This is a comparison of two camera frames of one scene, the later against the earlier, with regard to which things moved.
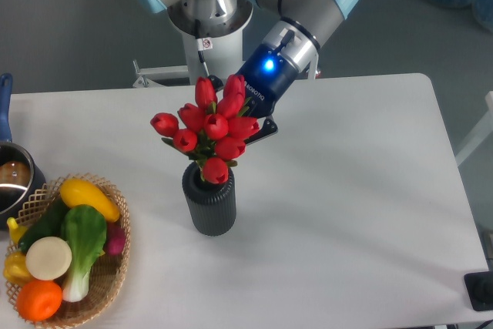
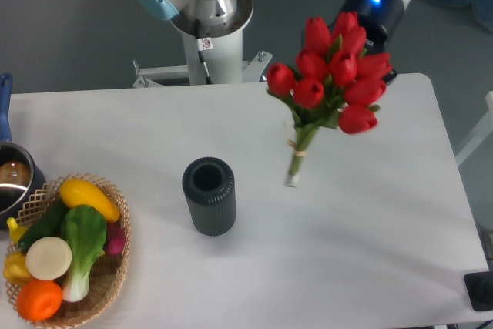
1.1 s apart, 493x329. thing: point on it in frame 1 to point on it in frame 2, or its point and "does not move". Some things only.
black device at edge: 479,288 does not move
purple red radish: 115,239 does not move
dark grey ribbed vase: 212,206 does not move
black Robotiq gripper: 267,74 to 380,10
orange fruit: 38,300 does not move
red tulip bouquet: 212,132 to 333,82
